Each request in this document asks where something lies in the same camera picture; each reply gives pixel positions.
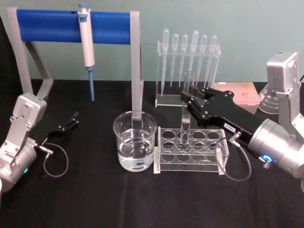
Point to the clear acrylic test tube rack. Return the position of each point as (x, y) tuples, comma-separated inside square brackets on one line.
[(190, 166)]

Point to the glass test tube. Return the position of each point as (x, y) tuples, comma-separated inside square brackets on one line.
[(185, 126)]

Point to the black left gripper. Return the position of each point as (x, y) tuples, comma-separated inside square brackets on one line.
[(52, 129)]

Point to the glass beaker with water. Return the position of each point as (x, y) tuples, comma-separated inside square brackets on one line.
[(124, 154)]

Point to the glass conical flask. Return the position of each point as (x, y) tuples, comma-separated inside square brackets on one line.
[(268, 105)]

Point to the clear acrylic dropper rack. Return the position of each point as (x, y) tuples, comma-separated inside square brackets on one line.
[(166, 101)]

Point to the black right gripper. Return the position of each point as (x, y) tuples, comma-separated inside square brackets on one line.
[(225, 111)]

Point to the white and blue micropipette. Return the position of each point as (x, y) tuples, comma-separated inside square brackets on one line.
[(86, 42)]

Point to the black table cloth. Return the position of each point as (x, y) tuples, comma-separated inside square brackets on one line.
[(95, 194)]

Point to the pink plastic box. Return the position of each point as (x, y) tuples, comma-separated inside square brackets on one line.
[(244, 95)]

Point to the blue and grey pipette stand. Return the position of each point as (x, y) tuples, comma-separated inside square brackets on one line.
[(47, 26)]

